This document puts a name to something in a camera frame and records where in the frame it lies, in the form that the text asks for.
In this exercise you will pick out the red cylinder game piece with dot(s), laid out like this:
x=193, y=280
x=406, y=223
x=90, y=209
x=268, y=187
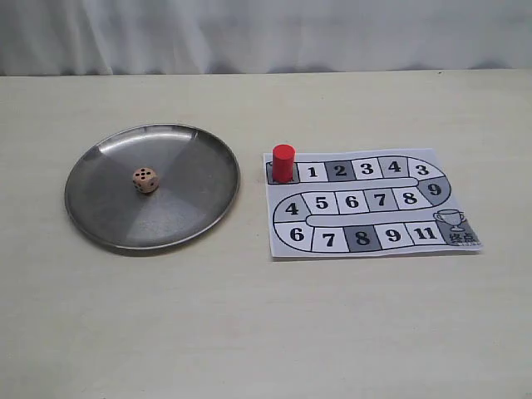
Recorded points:
x=282, y=163

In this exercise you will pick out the wooden die with black pips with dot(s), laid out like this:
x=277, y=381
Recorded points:
x=145, y=180

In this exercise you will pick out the printed paper game board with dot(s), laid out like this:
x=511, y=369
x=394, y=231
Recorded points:
x=365, y=204

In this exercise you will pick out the round stainless steel plate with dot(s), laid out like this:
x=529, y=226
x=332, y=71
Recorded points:
x=199, y=179

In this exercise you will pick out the white backdrop curtain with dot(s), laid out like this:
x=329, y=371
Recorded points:
x=50, y=38

